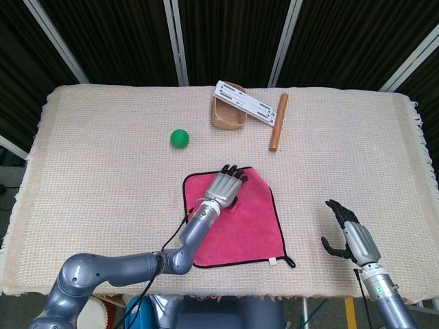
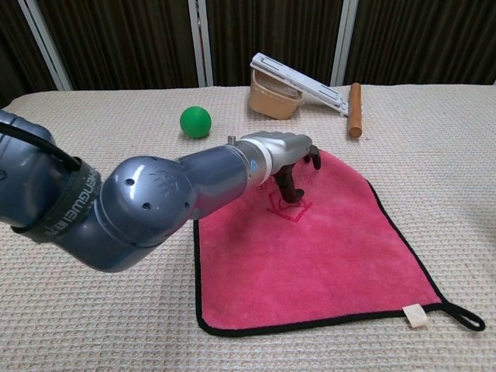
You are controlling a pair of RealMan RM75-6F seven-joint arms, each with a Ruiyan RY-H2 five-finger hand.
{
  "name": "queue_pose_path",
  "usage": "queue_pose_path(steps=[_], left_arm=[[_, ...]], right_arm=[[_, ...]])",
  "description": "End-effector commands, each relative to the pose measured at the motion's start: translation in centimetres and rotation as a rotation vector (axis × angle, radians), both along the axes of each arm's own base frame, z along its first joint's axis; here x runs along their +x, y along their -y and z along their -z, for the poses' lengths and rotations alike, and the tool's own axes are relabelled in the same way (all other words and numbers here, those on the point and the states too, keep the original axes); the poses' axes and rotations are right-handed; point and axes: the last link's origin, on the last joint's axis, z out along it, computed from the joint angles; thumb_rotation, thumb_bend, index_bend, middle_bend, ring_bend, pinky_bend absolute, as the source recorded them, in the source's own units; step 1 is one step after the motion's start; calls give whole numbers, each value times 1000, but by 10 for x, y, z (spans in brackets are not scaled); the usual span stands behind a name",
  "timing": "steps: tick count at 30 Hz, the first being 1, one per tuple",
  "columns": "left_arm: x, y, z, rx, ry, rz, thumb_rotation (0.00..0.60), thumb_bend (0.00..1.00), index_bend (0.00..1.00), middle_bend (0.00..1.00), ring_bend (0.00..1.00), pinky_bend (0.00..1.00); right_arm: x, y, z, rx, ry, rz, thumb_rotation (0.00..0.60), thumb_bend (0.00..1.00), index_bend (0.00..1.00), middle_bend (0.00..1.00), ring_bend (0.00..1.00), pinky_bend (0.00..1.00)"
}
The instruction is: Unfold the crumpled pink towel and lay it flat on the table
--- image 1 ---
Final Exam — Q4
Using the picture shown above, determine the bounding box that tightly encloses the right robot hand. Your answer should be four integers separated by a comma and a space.
320, 199, 382, 267

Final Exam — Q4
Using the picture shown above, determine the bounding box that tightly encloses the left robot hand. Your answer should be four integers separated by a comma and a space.
204, 164, 249, 209

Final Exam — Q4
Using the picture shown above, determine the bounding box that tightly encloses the pink and black cloth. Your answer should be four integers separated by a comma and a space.
182, 167, 296, 269

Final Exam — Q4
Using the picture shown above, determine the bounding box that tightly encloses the white flat slicer board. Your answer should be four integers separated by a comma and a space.
214, 80, 278, 125

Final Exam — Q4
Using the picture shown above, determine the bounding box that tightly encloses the beige woven table cover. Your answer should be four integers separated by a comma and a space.
0, 84, 431, 302

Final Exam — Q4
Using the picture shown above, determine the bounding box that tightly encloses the green ball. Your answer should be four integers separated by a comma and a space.
170, 128, 190, 149

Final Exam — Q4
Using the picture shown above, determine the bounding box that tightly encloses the beige plastic basket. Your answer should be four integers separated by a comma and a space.
211, 85, 248, 131

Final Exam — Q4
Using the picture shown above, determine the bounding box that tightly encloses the yellow strip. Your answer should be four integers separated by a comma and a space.
344, 297, 357, 329

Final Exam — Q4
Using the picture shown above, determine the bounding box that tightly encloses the wooden rolling pin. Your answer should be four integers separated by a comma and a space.
268, 93, 289, 152

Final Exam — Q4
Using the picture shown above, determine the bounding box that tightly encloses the blue-grey robot torso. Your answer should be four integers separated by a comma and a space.
147, 294, 285, 329

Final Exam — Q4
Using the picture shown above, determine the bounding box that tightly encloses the dark pleated curtain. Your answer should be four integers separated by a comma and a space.
0, 0, 439, 165

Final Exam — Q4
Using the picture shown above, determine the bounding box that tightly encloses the blue plastic object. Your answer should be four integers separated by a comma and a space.
123, 296, 154, 329

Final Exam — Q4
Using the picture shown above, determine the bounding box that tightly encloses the white round drum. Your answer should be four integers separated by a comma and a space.
75, 296, 116, 329

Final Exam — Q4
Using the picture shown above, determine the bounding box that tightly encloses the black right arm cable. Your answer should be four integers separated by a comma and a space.
353, 269, 373, 329

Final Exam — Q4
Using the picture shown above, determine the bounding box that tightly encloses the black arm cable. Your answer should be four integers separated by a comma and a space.
116, 202, 200, 329
353, 269, 373, 329

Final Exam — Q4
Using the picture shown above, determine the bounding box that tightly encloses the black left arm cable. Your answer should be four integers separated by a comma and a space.
116, 202, 200, 329

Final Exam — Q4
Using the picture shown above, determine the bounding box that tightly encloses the white frame post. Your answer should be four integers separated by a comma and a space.
163, 0, 189, 86
0, 135, 28, 160
379, 23, 439, 93
267, 0, 303, 87
23, 0, 89, 84

